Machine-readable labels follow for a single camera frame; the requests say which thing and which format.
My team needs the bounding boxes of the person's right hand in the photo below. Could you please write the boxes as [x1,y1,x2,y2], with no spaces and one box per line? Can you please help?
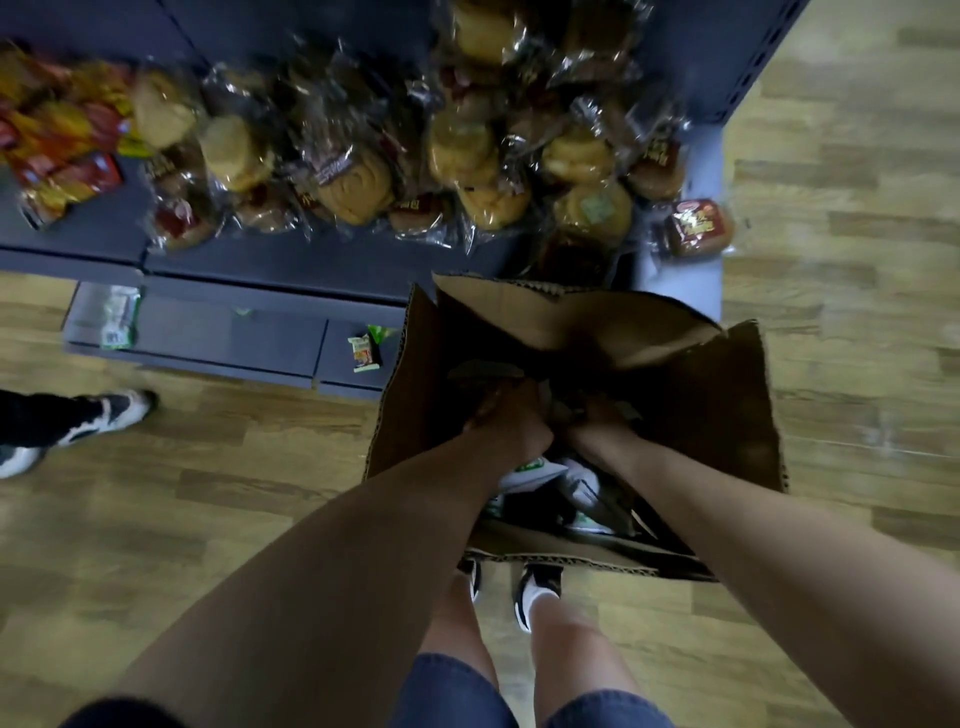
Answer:
[551,393,646,474]

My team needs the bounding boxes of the person's left hand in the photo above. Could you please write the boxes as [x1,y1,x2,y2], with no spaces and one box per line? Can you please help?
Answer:
[461,378,556,481]

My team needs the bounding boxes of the pile of white snacks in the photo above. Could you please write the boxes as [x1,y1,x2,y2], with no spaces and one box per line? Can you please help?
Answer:
[483,453,639,538]

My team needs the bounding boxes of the brown cardboard box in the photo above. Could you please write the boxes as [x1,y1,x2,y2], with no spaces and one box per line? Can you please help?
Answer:
[363,273,790,585]

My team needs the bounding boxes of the dark blue metal shelf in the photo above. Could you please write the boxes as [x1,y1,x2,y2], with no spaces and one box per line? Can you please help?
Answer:
[0,0,811,403]

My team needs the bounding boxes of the person's right forearm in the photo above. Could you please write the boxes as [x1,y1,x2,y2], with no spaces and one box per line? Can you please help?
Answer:
[592,434,960,728]

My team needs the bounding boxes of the person's left forearm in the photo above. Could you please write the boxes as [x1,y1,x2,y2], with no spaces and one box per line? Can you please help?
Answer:
[112,427,541,728]

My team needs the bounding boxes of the person's right shoe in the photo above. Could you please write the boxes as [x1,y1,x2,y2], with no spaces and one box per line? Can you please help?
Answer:
[512,562,564,635]

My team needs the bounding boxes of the person's left leg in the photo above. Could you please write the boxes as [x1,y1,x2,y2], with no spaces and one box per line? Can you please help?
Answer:
[416,573,500,691]

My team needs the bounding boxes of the person's leg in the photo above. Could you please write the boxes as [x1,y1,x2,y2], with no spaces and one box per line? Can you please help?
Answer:
[416,573,500,691]
[528,592,643,721]

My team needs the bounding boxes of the person's right leg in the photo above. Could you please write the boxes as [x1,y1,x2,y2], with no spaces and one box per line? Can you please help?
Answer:
[528,592,643,721]

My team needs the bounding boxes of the small red white sachet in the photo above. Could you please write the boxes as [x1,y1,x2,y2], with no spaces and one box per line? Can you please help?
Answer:
[346,332,380,375]

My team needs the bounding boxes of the red label pastry packet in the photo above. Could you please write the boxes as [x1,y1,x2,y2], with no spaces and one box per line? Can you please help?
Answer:
[659,197,736,260]

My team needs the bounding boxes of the dark blue shorts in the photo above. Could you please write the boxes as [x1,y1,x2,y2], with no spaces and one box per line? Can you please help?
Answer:
[389,652,676,728]

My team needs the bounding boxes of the pile of wrapped buns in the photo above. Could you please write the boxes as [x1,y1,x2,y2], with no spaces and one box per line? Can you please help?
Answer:
[131,0,688,264]

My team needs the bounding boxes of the dark shirt sleeve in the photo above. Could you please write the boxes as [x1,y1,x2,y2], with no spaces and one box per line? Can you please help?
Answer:
[59,697,189,728]

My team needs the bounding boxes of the pile of red orange packets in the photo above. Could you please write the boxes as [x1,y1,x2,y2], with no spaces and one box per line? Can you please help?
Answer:
[0,44,151,230]

